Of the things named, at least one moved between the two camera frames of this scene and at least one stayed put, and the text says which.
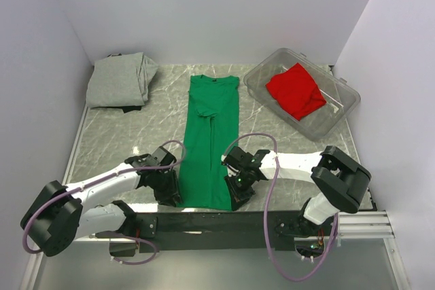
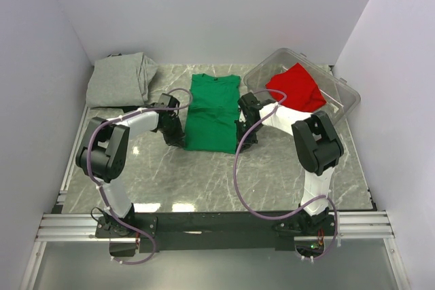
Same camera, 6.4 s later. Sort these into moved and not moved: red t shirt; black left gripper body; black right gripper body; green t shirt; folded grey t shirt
Moved: black left gripper body; green t shirt; black right gripper body
Not moved: red t shirt; folded grey t shirt
